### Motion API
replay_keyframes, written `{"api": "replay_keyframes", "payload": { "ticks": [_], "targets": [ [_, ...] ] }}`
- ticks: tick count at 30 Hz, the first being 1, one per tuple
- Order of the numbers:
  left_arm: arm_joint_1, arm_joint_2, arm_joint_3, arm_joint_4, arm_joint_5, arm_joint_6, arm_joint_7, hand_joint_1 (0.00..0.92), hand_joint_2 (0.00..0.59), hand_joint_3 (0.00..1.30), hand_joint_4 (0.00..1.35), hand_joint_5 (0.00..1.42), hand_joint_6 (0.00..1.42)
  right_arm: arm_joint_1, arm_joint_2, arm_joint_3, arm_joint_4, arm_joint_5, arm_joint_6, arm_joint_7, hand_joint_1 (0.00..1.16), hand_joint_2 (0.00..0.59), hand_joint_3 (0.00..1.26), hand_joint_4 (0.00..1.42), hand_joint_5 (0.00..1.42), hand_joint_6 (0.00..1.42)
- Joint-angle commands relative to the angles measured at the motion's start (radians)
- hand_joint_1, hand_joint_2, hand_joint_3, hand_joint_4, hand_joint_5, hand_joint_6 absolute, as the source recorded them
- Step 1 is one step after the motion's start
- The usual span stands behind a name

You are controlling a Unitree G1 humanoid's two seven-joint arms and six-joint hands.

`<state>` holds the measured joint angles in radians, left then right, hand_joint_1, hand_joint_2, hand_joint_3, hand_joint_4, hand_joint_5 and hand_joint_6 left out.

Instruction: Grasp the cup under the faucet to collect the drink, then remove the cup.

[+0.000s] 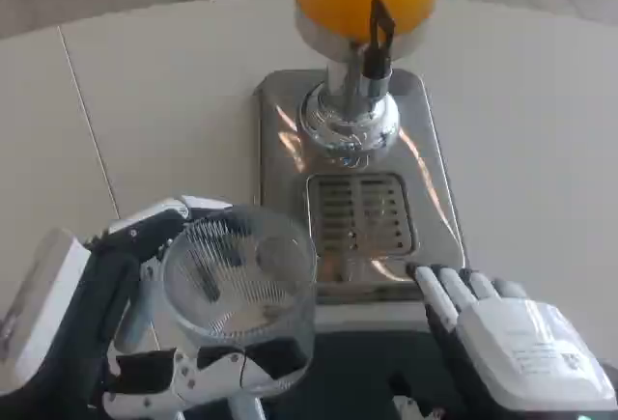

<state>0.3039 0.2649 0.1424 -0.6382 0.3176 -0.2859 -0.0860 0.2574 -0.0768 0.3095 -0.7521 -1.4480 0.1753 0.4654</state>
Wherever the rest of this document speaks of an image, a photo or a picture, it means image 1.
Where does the steel drip tray base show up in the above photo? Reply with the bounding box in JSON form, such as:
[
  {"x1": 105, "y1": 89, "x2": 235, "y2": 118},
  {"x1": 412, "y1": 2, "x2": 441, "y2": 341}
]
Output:
[{"x1": 252, "y1": 69, "x2": 470, "y2": 306}]

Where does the black tap lever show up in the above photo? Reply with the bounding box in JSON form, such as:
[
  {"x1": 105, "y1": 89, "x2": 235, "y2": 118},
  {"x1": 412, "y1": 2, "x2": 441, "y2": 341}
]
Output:
[{"x1": 365, "y1": 0, "x2": 397, "y2": 79}]

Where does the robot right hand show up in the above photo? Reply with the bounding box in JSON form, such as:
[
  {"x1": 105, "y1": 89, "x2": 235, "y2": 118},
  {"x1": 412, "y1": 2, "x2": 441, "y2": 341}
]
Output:
[{"x1": 405, "y1": 263, "x2": 618, "y2": 420}]

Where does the slotted steel drip grid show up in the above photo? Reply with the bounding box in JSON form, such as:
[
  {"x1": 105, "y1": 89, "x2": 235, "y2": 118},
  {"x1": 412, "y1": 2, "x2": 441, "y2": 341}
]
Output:
[{"x1": 305, "y1": 173, "x2": 420, "y2": 256}]

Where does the clear ribbed glass cup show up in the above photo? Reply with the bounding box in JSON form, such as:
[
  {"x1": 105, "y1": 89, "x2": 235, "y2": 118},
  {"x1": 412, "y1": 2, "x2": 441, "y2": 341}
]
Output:
[{"x1": 161, "y1": 203, "x2": 319, "y2": 391}]

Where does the dark robot torso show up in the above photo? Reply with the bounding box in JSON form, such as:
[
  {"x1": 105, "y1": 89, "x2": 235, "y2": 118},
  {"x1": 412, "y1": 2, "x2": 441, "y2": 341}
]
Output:
[{"x1": 289, "y1": 316, "x2": 464, "y2": 420}]

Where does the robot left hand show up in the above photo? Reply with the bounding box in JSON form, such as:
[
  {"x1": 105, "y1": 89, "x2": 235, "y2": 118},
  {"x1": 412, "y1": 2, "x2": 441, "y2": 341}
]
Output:
[{"x1": 0, "y1": 194, "x2": 311, "y2": 420}]

